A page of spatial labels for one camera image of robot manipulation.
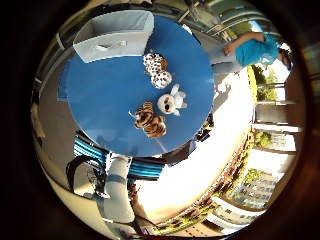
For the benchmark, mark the orange black striped tiger plush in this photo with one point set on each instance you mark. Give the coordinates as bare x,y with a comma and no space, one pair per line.
150,121

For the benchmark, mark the white plush dog toy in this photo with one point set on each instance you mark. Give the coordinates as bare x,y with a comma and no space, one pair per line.
166,103

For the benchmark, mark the white brown-spotted plush toy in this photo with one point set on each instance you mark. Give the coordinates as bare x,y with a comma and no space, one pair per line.
156,68

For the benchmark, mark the grey fabric storage container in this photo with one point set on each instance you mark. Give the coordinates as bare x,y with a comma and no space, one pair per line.
110,50

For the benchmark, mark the person in blue shirt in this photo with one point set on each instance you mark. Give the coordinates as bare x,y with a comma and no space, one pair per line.
256,51

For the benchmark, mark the yellow post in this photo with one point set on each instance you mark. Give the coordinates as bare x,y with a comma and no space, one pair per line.
252,80

